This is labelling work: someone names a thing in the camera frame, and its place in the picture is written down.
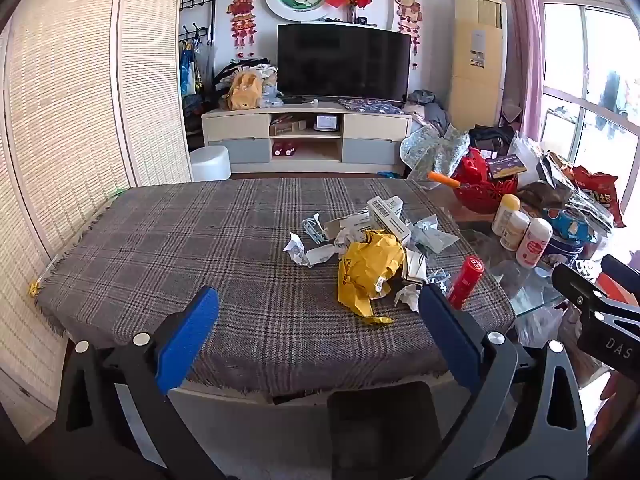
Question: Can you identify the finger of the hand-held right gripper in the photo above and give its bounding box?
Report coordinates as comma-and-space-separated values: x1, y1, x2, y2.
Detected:
600, 254, 640, 283
551, 262, 640, 318

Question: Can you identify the window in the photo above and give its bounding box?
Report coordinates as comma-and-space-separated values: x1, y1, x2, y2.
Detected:
532, 0, 640, 211

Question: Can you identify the black clothes pile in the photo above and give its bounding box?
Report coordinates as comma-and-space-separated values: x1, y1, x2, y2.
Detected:
470, 125, 516, 153

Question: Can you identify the floral patterned cloth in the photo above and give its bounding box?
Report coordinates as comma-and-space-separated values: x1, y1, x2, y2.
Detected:
400, 124, 471, 181

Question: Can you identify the yellow plush bag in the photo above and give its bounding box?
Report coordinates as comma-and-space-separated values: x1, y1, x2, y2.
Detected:
226, 71, 263, 111

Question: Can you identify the white round stool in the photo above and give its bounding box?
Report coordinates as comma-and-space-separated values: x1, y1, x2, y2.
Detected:
190, 145, 232, 182

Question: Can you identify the red plastic basket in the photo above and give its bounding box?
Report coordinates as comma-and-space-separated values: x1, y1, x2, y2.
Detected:
452, 149, 521, 215

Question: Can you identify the white bottle yellow cap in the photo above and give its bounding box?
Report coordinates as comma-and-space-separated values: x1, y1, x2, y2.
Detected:
492, 193, 521, 236

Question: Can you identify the pile of grey clothes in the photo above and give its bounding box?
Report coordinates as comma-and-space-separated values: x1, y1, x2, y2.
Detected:
405, 90, 451, 136

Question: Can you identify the red cylindrical can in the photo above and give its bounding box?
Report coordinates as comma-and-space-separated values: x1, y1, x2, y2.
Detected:
447, 255, 485, 311

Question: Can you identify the yellow plastic bag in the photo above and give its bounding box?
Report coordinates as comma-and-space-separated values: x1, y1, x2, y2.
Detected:
337, 232, 406, 325

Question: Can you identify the small white bottle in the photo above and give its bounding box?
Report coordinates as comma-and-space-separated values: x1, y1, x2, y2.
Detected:
500, 211, 530, 252

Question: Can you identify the blue patterned hanging bag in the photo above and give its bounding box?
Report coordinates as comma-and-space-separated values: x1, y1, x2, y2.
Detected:
180, 42, 201, 98

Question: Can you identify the dark patterned cloth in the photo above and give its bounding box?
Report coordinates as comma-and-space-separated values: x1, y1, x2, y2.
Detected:
339, 98, 405, 115

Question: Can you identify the small crumpled white paper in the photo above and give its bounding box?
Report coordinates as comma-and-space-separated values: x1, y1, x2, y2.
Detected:
395, 284, 421, 311

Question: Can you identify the clear plastic bag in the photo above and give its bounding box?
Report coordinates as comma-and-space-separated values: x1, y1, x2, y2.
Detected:
410, 215, 458, 257

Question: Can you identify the pink curtain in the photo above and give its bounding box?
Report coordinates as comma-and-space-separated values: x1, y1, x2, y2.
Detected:
502, 0, 546, 136

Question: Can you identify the red snack bag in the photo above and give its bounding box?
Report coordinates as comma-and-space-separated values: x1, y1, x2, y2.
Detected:
570, 165, 626, 228

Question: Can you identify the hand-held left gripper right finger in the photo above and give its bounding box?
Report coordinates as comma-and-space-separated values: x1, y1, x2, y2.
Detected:
419, 284, 593, 480

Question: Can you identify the long white barcode box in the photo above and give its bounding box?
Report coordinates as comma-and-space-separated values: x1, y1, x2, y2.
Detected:
367, 196, 413, 243

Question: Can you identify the cream and grey TV cabinet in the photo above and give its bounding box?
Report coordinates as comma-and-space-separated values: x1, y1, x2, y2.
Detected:
201, 101, 413, 166

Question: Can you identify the folded white wrapper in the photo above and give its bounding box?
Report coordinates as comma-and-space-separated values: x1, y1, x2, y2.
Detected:
400, 250, 429, 286

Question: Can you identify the grey plaid tablecloth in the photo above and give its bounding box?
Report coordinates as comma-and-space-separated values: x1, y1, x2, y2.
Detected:
37, 177, 517, 401

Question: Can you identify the white plastic bag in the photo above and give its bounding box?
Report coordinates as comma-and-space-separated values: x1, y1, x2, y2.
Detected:
515, 305, 566, 348

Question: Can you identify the blue round tin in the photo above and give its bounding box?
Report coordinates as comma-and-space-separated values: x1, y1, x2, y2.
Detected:
542, 237, 586, 267

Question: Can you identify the black television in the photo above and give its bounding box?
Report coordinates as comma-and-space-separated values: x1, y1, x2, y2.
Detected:
276, 23, 411, 102

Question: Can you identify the covered standing air conditioner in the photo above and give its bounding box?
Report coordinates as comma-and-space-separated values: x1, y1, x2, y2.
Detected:
447, 0, 508, 128

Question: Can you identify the bamboo folding screen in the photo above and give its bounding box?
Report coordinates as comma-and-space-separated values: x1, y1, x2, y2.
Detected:
0, 0, 193, 426

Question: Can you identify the blue snack packet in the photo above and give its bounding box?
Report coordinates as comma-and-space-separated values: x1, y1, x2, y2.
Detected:
542, 207, 596, 241

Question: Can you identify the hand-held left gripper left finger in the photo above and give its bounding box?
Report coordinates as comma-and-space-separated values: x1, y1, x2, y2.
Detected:
55, 287, 226, 480

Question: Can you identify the white bottle pink label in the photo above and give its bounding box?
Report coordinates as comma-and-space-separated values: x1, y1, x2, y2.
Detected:
516, 217, 553, 268

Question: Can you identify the dark blue book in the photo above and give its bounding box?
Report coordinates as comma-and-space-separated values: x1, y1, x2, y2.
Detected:
485, 155, 528, 181

